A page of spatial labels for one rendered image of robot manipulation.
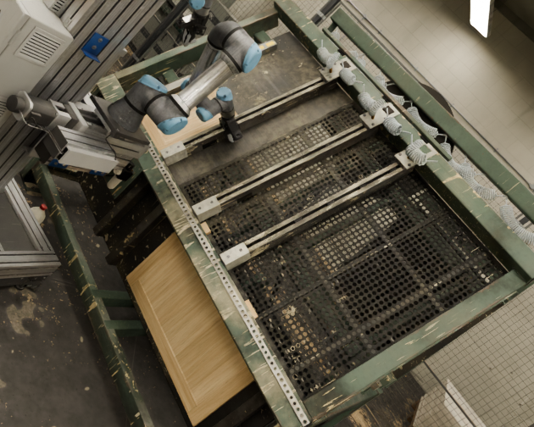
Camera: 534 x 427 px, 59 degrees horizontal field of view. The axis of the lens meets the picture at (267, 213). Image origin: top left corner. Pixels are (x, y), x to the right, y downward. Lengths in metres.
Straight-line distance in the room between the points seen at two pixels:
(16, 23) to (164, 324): 1.57
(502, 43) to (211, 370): 6.42
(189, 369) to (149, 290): 0.50
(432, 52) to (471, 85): 0.76
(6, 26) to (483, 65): 6.66
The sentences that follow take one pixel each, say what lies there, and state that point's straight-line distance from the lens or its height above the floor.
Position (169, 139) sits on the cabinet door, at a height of 0.96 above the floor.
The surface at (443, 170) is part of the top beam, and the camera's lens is 2.47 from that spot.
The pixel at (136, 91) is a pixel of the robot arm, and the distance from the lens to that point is 2.09.
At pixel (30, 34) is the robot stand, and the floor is 1.18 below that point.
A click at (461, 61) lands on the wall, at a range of 7.69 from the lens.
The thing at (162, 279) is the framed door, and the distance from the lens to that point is 2.65.
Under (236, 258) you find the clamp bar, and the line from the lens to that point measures 2.17.
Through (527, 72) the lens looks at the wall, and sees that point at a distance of 7.64.
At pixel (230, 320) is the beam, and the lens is 2.10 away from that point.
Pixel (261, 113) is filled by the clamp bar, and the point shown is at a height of 1.42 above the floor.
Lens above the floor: 1.77
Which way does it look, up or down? 15 degrees down
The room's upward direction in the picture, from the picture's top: 48 degrees clockwise
